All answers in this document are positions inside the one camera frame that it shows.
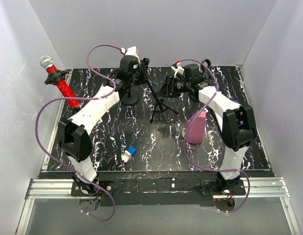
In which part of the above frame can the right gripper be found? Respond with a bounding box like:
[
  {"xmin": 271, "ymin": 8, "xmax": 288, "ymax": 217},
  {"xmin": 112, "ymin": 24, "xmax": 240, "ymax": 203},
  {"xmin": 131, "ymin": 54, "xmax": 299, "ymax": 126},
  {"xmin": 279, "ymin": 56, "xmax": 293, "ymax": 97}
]
[{"xmin": 155, "ymin": 74, "xmax": 191, "ymax": 98}]

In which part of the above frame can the black tripod mic stand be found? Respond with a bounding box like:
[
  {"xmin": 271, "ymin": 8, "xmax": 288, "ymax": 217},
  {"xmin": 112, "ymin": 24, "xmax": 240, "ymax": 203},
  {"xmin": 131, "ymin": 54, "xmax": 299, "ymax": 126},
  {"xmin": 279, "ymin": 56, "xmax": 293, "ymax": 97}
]
[{"xmin": 140, "ymin": 58, "xmax": 178, "ymax": 123}]

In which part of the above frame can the purple mic round-base stand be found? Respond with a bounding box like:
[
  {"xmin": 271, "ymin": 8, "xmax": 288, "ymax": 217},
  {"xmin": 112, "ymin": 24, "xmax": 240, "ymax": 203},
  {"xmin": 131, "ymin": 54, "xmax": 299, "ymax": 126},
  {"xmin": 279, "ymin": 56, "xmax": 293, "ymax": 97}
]
[{"xmin": 121, "ymin": 87, "xmax": 139, "ymax": 106}]

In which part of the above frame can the black round-base mic stand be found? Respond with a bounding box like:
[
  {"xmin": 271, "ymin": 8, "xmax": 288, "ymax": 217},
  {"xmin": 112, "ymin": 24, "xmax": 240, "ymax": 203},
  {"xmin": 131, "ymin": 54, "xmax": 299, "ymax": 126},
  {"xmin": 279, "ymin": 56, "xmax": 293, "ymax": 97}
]
[{"xmin": 201, "ymin": 59, "xmax": 211, "ymax": 79}]

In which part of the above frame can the red glitter microphone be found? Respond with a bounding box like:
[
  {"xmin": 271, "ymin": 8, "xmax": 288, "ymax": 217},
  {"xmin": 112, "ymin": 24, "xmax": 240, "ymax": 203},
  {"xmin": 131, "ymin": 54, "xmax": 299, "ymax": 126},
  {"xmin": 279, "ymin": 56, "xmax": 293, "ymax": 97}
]
[{"xmin": 40, "ymin": 56, "xmax": 76, "ymax": 97}]

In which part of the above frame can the purple microphone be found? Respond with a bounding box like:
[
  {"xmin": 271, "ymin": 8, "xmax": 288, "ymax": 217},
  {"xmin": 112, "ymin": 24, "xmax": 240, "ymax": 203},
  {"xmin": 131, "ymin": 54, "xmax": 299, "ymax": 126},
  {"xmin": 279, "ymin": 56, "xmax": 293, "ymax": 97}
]
[{"xmin": 234, "ymin": 100, "xmax": 245, "ymax": 129}]

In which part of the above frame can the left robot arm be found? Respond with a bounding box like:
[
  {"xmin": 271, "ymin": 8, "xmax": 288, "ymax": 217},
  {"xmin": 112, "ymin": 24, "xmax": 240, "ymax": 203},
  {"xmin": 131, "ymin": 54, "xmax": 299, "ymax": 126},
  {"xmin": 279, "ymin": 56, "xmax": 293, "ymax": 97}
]
[{"xmin": 58, "ymin": 55, "xmax": 150, "ymax": 196}]

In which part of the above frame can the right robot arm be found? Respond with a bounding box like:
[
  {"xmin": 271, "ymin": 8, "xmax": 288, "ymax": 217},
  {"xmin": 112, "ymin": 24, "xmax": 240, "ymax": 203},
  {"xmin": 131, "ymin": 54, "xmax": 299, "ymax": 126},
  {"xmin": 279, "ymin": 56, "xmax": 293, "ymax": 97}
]
[{"xmin": 156, "ymin": 60, "xmax": 257, "ymax": 195}]

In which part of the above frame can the pink wedge-shaped case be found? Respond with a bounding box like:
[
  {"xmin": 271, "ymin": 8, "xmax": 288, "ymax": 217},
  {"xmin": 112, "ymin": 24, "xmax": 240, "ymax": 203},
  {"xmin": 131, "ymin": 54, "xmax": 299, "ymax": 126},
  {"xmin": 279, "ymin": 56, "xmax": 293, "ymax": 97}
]
[{"xmin": 186, "ymin": 112, "xmax": 206, "ymax": 144}]

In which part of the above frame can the blue and white block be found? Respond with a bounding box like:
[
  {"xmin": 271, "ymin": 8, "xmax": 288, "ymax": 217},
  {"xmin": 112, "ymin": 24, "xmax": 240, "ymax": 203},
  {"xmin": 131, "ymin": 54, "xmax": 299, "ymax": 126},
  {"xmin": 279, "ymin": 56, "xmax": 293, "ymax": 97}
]
[{"xmin": 121, "ymin": 146, "xmax": 137, "ymax": 163}]

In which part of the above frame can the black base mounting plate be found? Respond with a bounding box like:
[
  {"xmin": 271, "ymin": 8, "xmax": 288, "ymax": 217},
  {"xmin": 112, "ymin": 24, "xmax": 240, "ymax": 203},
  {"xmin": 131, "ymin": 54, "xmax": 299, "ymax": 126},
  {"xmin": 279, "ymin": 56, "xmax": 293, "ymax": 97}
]
[{"xmin": 71, "ymin": 171, "xmax": 246, "ymax": 207}]

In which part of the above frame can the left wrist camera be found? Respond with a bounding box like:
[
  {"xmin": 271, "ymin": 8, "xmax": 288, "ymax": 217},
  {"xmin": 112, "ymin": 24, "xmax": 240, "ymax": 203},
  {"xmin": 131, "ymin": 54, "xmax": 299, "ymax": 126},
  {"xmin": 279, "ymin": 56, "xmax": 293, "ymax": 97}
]
[{"xmin": 120, "ymin": 46, "xmax": 139, "ymax": 58}]

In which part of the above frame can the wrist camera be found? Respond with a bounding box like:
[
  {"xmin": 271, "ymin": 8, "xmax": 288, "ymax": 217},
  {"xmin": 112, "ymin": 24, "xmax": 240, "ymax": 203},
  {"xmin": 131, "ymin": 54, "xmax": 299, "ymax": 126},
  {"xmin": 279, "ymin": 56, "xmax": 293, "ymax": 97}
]
[
  {"xmin": 120, "ymin": 46, "xmax": 139, "ymax": 58},
  {"xmin": 171, "ymin": 60, "xmax": 184, "ymax": 78}
]

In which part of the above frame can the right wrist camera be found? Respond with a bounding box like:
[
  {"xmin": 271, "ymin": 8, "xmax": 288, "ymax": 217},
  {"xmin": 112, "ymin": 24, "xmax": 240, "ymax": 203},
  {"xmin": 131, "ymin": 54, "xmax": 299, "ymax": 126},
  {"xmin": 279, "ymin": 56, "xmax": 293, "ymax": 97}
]
[{"xmin": 171, "ymin": 60, "xmax": 184, "ymax": 78}]

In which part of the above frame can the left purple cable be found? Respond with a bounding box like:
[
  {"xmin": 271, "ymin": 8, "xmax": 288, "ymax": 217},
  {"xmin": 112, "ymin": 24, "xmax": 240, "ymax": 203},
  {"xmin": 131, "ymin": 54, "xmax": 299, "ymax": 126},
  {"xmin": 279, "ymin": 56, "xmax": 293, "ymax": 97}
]
[{"xmin": 35, "ymin": 44, "xmax": 126, "ymax": 222}]

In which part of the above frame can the purple cable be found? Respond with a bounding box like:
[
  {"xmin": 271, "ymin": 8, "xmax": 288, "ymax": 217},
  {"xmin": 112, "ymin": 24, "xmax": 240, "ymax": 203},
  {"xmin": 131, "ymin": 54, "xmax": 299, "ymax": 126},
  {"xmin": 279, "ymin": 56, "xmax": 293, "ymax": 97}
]
[
  {"xmin": 177, "ymin": 58, "xmax": 252, "ymax": 213},
  {"xmin": 35, "ymin": 44, "xmax": 126, "ymax": 222}
]

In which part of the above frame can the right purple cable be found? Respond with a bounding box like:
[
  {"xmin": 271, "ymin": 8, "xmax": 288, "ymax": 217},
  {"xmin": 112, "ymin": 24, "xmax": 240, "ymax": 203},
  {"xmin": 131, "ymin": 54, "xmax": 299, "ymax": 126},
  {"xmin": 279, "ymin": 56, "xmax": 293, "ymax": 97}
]
[{"xmin": 177, "ymin": 58, "xmax": 252, "ymax": 213}]

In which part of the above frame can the aluminium frame rail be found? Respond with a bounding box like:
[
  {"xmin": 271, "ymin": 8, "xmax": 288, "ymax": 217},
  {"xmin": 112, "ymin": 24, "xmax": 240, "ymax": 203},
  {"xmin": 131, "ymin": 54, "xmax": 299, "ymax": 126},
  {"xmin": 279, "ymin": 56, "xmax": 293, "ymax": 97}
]
[{"xmin": 15, "ymin": 66, "xmax": 302, "ymax": 235}]

